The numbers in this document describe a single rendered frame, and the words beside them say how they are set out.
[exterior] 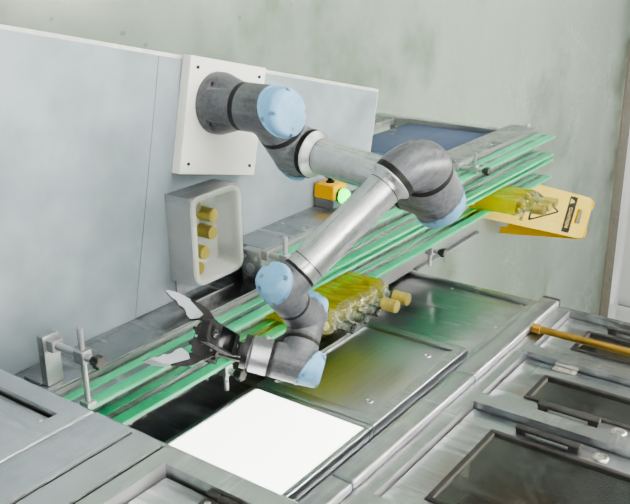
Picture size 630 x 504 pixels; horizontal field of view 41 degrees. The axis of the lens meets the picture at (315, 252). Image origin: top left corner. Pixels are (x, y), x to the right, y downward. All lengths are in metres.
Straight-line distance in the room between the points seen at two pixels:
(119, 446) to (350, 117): 1.61
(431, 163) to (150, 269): 0.75
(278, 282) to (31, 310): 0.55
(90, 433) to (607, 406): 1.33
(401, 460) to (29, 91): 1.08
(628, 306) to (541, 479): 6.59
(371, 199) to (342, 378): 0.61
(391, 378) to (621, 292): 6.36
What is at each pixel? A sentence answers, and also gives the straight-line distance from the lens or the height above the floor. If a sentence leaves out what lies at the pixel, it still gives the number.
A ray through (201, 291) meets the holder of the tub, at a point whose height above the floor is 0.78.
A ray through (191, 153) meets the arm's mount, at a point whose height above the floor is 0.78.
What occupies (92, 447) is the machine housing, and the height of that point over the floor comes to 1.32.
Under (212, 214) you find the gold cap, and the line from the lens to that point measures 2.11.
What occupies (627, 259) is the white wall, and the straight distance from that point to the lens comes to 8.29.
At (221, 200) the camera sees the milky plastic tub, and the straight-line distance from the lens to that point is 2.16.
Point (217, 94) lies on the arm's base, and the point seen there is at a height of 0.83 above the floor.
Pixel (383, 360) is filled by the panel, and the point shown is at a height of 1.17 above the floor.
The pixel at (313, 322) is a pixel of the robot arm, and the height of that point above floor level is 1.26.
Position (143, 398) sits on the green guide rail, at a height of 0.92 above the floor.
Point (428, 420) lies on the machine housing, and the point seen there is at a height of 1.39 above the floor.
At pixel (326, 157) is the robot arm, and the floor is 1.08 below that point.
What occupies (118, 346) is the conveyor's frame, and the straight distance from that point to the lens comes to 1.95.
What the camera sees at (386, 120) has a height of 0.24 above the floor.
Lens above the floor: 2.20
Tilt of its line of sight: 34 degrees down
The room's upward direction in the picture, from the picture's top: 104 degrees clockwise
